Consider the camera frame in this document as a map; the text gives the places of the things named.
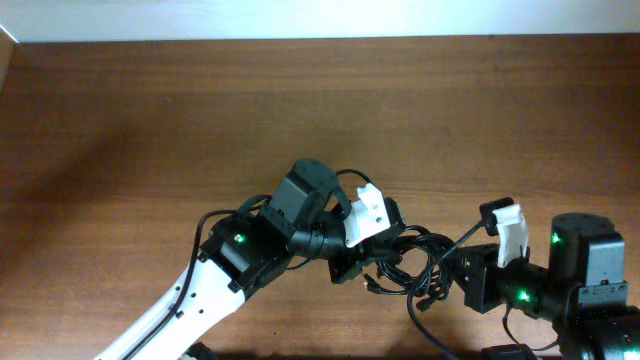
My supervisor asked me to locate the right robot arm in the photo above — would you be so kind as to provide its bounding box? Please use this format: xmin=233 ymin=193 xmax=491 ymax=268
xmin=445 ymin=213 xmax=639 ymax=359

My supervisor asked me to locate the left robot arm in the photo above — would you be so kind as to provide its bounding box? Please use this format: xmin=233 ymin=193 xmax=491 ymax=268
xmin=98 ymin=158 xmax=406 ymax=359

